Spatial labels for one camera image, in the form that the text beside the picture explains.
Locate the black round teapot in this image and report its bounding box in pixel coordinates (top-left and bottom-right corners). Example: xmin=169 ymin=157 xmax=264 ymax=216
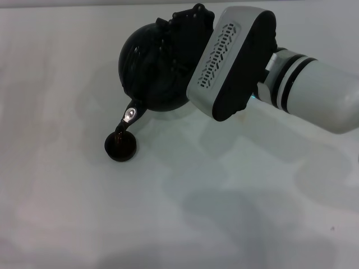
xmin=114 ymin=21 xmax=207 ymax=135

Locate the brown tea liquid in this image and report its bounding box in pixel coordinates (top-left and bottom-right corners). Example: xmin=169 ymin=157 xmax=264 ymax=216
xmin=111 ymin=127 xmax=133 ymax=154

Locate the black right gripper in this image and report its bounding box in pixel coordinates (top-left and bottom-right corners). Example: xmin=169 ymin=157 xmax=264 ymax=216
xmin=155 ymin=2 xmax=217 ymax=78

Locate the white vented camera housing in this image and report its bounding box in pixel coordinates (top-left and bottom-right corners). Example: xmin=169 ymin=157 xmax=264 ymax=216
xmin=186 ymin=6 xmax=279 ymax=123

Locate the dark brown teacup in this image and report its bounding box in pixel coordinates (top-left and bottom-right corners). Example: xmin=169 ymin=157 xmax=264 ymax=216
xmin=104 ymin=130 xmax=139 ymax=163

